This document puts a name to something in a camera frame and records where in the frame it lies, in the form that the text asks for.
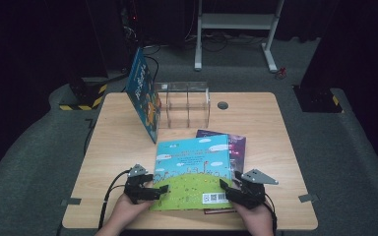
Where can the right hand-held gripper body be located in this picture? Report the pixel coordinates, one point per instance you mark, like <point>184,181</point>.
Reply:
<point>249,193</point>

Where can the light blue hardcover picture book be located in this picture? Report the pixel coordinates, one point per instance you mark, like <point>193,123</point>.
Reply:
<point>190,173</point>

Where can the black yellow striped stand base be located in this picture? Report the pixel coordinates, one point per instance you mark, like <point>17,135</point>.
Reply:
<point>87,95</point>
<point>318,100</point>

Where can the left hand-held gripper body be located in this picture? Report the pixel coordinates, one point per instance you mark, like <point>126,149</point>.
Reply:
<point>136,190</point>

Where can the white metal stand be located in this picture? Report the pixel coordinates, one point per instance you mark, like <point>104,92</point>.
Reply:
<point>236,21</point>

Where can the dark blue picture book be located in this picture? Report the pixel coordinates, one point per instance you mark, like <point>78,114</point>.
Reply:
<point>144,95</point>

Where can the person's right hand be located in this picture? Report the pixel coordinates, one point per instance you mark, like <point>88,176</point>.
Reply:
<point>256,218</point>

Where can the purple softcover book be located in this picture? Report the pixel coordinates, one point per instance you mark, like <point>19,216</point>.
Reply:
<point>238,147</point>

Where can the grey tape piece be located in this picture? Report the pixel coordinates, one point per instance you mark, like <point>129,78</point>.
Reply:
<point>307,198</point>
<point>71,201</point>

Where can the person's left hand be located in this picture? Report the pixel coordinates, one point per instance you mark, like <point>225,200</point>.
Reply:
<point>131,209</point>

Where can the clear acrylic book rack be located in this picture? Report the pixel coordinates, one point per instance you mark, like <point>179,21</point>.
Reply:
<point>187,105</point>

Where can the black computer tower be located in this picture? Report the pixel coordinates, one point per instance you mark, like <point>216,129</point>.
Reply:
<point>129,36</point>

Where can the small red floor object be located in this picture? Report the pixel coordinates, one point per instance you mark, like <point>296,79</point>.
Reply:
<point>281,72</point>

